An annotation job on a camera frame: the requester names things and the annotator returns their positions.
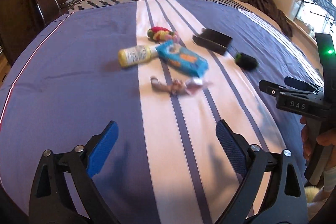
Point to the purple white striped bedspread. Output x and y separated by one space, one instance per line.
167 165

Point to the metal drying rack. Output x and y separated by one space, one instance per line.
318 15

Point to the right hand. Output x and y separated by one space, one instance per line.
324 139

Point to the yellow lotion bottle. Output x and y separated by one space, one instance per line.
136 55

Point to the blue snack packet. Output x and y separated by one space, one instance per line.
182 59

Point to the black green small object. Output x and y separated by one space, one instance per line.
246 62

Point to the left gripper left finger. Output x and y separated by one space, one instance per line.
50 199

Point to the pink wrapper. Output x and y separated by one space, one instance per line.
179 87

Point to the black box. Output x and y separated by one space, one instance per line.
213 40

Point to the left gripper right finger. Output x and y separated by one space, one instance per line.
284 200

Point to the cream fluffy blanket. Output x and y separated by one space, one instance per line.
315 198

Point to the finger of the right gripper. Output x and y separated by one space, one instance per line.
302 85
287 94

